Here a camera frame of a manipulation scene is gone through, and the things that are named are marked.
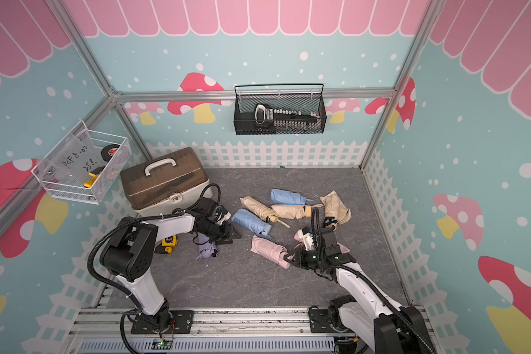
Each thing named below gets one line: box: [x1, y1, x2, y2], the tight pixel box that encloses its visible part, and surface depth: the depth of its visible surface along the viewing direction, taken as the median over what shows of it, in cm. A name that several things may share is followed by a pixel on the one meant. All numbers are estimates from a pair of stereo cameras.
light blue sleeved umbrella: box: [230, 207, 273, 236], surface depth 97 cm
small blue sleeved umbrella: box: [269, 188, 319, 206], surface depth 105 cm
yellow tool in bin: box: [83, 165, 106, 189], surface depth 65 cm
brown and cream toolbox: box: [120, 146, 214, 216], surface depth 94 cm
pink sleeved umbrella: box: [250, 235, 291, 270], surface depth 86 cm
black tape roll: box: [101, 143, 121, 163], surface depth 81 cm
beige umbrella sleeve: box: [320, 190, 352, 225], surface depth 102 cm
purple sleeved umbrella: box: [195, 231, 220, 262], surface depth 89 cm
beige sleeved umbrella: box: [271, 203, 324, 220], surface depth 101 cm
